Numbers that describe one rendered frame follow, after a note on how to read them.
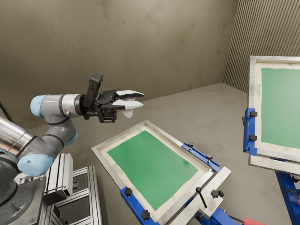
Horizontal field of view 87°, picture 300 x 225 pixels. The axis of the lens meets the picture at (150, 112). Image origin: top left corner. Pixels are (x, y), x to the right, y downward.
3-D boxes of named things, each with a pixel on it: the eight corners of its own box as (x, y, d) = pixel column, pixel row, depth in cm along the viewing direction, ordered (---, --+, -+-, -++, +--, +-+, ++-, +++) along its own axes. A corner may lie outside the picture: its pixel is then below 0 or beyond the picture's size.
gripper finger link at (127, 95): (144, 101, 58) (118, 105, 57) (142, 87, 54) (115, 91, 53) (145, 106, 55) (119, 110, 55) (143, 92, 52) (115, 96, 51)
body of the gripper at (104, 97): (121, 108, 58) (89, 109, 59) (116, 88, 53) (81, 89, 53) (117, 122, 52) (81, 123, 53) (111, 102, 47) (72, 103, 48)
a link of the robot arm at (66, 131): (47, 154, 56) (34, 130, 50) (64, 133, 65) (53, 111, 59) (69, 154, 55) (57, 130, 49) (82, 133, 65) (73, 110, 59)
